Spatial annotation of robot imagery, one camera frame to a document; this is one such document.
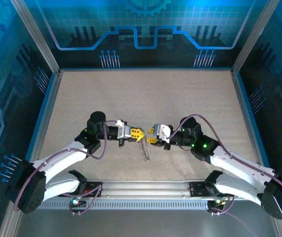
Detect clear zip bag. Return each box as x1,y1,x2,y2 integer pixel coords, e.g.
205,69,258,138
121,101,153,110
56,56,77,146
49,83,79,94
136,137,152,162

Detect blue table edge strip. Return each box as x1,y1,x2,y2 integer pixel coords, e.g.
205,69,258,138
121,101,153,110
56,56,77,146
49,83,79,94
58,67,234,72
24,73,57,161
236,72,271,168

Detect black board with status lights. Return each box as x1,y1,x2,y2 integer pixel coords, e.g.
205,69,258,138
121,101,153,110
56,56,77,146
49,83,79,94
69,198,87,208
206,198,227,208

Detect grey metal plate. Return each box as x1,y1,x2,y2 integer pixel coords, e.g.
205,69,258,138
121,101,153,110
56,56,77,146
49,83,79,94
14,208,280,237

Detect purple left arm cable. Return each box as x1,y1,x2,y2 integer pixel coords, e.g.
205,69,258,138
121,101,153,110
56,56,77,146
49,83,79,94
13,119,119,212

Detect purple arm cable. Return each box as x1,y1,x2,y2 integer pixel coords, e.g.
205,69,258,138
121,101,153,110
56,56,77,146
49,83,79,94
13,119,119,212
169,114,282,210

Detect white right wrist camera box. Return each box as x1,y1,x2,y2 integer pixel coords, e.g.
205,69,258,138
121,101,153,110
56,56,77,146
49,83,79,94
154,122,171,144

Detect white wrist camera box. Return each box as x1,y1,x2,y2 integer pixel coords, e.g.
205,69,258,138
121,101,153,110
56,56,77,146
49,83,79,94
115,119,132,139
154,122,171,144

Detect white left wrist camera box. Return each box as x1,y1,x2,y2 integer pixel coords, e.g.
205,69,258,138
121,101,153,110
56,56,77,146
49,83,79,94
115,119,132,139

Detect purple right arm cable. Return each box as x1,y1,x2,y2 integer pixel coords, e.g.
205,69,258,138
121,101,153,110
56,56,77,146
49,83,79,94
169,114,282,210

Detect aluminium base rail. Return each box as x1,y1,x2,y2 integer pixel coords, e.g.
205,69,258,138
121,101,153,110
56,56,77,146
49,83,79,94
33,179,245,202

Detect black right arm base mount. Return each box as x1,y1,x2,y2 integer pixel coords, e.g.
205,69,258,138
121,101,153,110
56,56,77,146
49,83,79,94
188,181,230,199

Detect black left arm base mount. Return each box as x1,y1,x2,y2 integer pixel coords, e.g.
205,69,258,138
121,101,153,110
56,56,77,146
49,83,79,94
80,181,104,198

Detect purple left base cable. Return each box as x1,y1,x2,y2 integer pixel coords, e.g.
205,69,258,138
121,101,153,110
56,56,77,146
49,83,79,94
68,185,103,216

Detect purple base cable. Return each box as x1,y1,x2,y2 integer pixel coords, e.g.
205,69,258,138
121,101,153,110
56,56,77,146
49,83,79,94
68,185,103,216
208,194,255,237

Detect aluminium table side rail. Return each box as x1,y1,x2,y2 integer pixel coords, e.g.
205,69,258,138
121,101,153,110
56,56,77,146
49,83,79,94
29,70,64,162
231,70,265,165

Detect grey slotted cable duct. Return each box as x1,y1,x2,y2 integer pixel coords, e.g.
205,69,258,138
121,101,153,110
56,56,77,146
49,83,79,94
38,199,212,211

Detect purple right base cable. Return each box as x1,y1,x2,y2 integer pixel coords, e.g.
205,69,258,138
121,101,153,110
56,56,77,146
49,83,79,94
208,194,255,237

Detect aluminium frame post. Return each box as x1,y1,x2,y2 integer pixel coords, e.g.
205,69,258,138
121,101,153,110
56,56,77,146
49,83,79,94
231,0,280,75
9,0,61,75

